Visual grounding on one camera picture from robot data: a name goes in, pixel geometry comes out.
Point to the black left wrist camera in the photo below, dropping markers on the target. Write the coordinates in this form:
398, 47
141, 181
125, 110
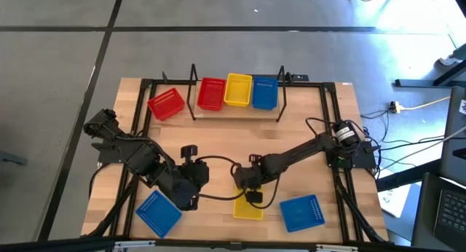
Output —
189, 149

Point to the black metal table frame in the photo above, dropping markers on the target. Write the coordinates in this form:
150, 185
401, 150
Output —
171, 81

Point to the dark laptop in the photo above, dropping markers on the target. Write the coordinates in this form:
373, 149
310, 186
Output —
451, 215

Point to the black desk leg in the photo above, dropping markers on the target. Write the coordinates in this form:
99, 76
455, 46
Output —
418, 83

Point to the small black box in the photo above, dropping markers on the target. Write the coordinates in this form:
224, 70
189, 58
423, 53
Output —
300, 77

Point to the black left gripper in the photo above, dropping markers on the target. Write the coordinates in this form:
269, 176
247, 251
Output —
198, 173

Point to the white paper sheet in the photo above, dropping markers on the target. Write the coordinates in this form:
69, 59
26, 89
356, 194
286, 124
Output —
395, 202

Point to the blue plastic slotted basket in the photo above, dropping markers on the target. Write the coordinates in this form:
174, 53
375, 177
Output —
265, 95
158, 215

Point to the red plastic slotted basket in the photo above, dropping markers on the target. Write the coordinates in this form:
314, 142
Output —
211, 95
166, 104

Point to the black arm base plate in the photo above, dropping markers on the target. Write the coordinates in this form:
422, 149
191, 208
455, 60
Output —
105, 157
367, 159

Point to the black power plug adapter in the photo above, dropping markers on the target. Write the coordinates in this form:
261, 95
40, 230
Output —
395, 107

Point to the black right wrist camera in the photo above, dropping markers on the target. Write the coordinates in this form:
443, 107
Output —
254, 196

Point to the wooden shelf with black frame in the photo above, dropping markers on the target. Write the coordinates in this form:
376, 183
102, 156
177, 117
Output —
236, 113

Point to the black floor bar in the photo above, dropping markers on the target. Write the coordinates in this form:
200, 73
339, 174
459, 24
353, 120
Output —
407, 175

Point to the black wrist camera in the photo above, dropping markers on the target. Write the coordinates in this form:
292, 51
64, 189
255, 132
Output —
254, 196
189, 149

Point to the blue lid right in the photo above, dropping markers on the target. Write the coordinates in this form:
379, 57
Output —
302, 213

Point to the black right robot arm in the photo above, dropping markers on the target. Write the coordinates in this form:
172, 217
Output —
302, 150

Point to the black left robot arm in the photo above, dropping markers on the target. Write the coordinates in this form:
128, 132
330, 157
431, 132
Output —
142, 159

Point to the silver aluminium extrusion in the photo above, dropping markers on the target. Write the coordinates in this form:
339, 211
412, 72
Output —
338, 248
134, 244

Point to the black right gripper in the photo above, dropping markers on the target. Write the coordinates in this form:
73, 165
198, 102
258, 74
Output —
244, 177

